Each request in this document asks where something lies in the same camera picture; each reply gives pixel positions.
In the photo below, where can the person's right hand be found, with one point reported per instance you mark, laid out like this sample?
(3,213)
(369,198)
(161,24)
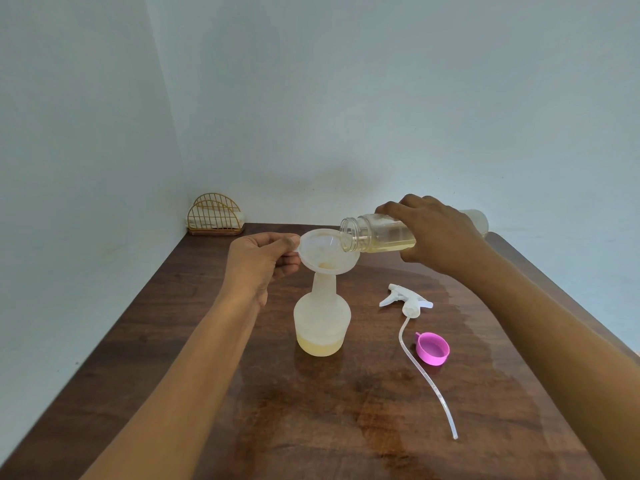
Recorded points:
(440,239)

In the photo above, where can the person's left hand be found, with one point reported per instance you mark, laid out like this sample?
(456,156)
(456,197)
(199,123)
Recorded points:
(250,264)

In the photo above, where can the person's left thumb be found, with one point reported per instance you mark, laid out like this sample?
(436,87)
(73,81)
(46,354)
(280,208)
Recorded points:
(282,243)

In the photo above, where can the person's left middle finger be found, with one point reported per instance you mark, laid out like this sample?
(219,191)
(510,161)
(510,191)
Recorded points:
(286,271)

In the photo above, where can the white plastic funnel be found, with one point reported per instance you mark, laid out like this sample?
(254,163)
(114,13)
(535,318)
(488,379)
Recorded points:
(327,252)

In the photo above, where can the clear plastic bottle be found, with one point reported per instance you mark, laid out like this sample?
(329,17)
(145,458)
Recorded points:
(380,234)

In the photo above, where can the person's right forearm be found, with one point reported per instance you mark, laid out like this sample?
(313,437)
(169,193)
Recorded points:
(565,354)

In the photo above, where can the person's left forearm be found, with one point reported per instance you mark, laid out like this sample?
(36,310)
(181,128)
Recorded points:
(180,384)

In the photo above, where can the translucent white spray bottle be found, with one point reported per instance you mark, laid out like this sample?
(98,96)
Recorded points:
(321,314)

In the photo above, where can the white paper napkins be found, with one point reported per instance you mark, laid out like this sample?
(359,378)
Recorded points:
(220,218)

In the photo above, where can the white trigger sprayer head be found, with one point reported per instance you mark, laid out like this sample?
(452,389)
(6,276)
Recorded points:
(415,339)

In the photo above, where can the pink bottle cap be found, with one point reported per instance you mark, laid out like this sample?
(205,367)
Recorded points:
(433,348)

